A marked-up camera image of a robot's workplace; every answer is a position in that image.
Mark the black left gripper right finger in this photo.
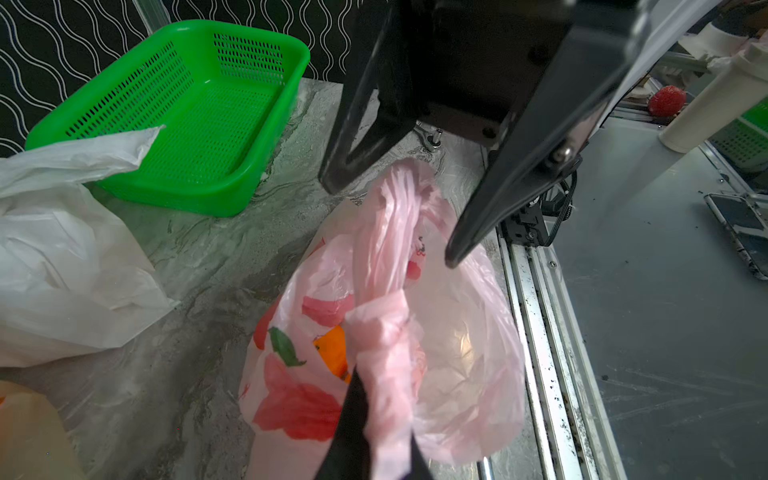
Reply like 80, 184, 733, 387
407, 435, 433, 480

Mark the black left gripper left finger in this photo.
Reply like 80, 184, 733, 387
314, 371, 371, 480

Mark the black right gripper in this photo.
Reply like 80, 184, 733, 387
318, 1, 650, 268

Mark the pink plastic bag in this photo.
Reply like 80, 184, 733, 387
239, 158, 525, 479

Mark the orange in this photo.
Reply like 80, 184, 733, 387
313, 326, 351, 383

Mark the yellow plastic bag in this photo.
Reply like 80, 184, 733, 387
1, 381, 85, 479

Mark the white plastic bag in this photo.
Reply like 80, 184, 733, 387
1, 127, 178, 368

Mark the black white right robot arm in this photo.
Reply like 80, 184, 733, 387
319, 1, 712, 266

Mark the red strawberry toy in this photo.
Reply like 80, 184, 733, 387
647, 85, 687, 118

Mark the green plastic basket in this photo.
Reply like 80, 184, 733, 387
26, 20, 310, 217

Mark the white cylinder object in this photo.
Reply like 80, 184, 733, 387
659, 43, 767, 154

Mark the smartphone on bench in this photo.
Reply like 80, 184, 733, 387
704, 193, 767, 281

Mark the green handled screwdriver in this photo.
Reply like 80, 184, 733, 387
413, 122, 443, 153

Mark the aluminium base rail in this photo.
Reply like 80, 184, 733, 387
477, 232, 627, 479

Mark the aluminium corner post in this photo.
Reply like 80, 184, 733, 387
133, 0, 172, 34

